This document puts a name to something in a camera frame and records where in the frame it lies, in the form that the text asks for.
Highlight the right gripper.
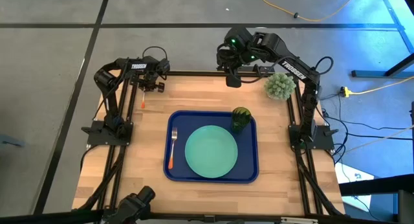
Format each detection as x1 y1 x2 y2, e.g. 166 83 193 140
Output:
215 42 246 89

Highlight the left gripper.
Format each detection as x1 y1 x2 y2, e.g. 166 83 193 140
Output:
138 71 166 93

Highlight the green translucent cup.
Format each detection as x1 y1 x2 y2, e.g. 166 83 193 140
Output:
230 106 252 134

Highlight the teal round plate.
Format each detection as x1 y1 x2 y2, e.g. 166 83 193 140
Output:
184 125 239 179

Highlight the fork with orange handle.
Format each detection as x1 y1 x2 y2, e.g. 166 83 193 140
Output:
168 127 179 170

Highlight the blue plastic tray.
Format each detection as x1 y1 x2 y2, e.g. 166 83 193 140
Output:
163 110 260 185

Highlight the green artificial succulent plant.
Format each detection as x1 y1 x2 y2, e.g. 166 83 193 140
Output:
264 72 297 101

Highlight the white sheet with blue logo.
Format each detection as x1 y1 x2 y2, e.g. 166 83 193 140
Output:
334 161 376 212

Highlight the black rig crossbar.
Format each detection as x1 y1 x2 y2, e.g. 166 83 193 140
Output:
0 209 414 224

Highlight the black beam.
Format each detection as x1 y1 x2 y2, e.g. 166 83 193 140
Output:
338 174 414 224

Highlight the black aluminium table frame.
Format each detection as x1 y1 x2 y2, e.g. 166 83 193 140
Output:
72 70 345 218

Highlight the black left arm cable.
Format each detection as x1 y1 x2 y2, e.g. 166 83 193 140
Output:
141 45 169 65

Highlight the yellow extension cord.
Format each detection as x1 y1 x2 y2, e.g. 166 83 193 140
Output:
259 0 359 23

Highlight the yellow cord with plug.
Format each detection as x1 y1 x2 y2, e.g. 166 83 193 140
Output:
340 75 414 98

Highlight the black camera with lens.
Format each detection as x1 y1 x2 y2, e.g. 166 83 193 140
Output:
102 185 157 224

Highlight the black metal stand frame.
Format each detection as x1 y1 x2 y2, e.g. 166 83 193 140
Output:
351 0 414 79

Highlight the black floor cable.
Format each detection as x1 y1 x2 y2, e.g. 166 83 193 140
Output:
321 109 414 141

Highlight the silver metal bracket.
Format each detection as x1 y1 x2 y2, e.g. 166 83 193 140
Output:
280 216 320 224

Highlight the tan floor cord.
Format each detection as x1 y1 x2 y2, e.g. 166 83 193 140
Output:
342 125 414 153

